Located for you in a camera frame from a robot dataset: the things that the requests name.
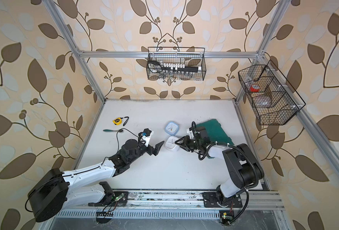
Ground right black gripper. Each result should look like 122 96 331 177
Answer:
176 135 202 152

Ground light blue alarm clock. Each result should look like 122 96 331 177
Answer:
165 121 180 136

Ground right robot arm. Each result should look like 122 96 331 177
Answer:
175 136 265 207

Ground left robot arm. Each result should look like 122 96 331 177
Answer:
27 139 164 222

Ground green plastic case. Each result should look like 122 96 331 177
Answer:
197 119 234 145

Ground yellow tape measure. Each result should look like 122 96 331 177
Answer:
113 117 129 126

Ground clear plastic bag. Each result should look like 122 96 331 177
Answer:
253 95 272 108

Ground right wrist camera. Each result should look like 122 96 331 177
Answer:
187 126 208 139

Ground teal handled ratchet tool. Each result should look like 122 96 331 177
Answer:
103 129 123 133

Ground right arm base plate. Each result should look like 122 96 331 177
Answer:
202 192 243 208

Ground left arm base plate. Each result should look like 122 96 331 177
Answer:
88 191 129 207

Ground socket bit rail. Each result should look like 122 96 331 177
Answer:
165 63 203 73

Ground black handled scissors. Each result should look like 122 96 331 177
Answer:
147 60 171 73

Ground back black wire basket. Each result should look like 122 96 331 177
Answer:
146 46 207 81

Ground black wire basket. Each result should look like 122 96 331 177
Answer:
238 60 306 126
146 46 207 81

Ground aluminium front rail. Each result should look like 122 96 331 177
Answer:
62 187 285 210

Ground right black wire basket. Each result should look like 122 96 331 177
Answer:
238 60 306 126

